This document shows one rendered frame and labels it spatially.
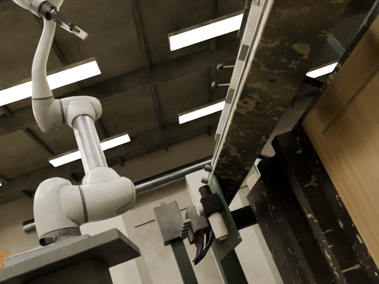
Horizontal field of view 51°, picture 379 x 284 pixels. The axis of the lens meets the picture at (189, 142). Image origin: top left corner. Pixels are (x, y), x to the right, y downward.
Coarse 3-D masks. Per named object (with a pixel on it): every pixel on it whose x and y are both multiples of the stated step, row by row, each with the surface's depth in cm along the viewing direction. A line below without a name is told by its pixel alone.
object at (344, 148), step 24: (360, 48) 82; (360, 72) 85; (336, 96) 96; (360, 96) 88; (312, 120) 110; (336, 120) 99; (360, 120) 90; (312, 144) 114; (336, 144) 103; (360, 144) 93; (336, 168) 105; (360, 168) 96; (360, 192) 98; (360, 216) 101
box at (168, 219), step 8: (160, 208) 193; (168, 208) 193; (176, 208) 194; (160, 216) 191; (168, 216) 192; (176, 216) 192; (160, 224) 190; (168, 224) 190; (176, 224) 190; (160, 232) 192; (168, 232) 189; (176, 232) 189; (168, 240) 187
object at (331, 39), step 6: (330, 36) 251; (330, 42) 251; (336, 42) 249; (336, 48) 249; (342, 48) 247; (342, 54) 247; (306, 78) 140; (312, 78) 140; (312, 84) 140; (318, 84) 140; (258, 156) 207; (264, 156) 206
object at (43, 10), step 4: (44, 4) 177; (48, 4) 177; (44, 8) 176; (48, 8) 176; (52, 8) 178; (56, 8) 181; (40, 12) 177; (44, 12) 176; (48, 12) 177; (44, 16) 178; (48, 16) 179; (48, 20) 181
